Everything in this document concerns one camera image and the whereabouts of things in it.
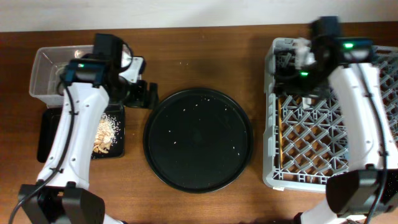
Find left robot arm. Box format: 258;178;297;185
8;34;159;223

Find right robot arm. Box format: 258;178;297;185
262;16;397;223

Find rice and mushroom scraps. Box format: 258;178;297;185
93;113;121;155

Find wooden chopstick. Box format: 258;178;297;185
278;98;283;169

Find grey dishwasher rack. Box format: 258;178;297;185
262;39;397;193

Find round black serving tray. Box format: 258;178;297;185
143;88;254;194

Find black rectangular tray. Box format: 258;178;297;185
37;105;125;163

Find clear plastic waste bin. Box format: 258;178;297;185
29;45;142;108

